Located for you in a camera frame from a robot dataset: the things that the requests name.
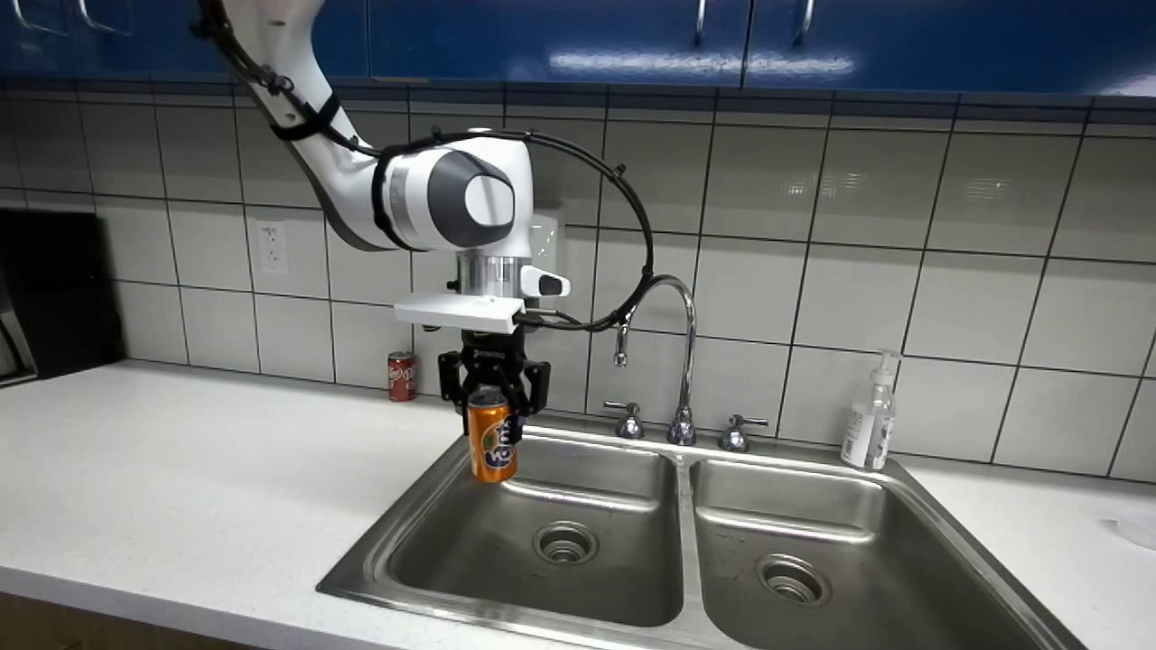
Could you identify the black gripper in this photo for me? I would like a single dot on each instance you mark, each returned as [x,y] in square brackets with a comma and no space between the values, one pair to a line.
[492,364]

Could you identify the orange Fanta can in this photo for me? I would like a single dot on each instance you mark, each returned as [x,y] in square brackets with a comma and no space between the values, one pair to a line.
[492,437]

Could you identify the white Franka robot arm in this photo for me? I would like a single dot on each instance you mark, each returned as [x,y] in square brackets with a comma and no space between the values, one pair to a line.
[361,194]

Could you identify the red cola can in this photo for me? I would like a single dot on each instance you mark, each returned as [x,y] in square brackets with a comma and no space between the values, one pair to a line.
[401,376]

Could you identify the metal sink drain strainer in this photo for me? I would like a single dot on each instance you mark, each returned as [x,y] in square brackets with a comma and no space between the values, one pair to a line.
[796,579]
[564,544]

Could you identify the stainless steel double sink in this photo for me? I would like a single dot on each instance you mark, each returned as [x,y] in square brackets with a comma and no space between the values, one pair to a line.
[724,483]

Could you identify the chrome gooseneck faucet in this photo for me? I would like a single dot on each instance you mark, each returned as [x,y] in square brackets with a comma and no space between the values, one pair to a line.
[688,364]

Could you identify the clear soap pump bottle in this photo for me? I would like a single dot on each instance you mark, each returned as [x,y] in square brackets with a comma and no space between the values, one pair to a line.
[868,421]

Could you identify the black countertop appliance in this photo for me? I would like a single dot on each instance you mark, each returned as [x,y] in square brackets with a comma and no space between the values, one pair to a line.
[56,291]

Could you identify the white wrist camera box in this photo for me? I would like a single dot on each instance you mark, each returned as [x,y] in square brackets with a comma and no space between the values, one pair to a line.
[458,315]

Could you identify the white wall soap dispenser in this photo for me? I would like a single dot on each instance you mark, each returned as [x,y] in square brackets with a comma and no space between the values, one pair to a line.
[547,241]

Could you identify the white wall power outlet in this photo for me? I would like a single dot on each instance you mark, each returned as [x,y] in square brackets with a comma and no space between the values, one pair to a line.
[268,253]

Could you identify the blue wall cabinets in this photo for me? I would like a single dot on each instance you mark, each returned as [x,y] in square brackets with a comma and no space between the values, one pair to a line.
[542,37]

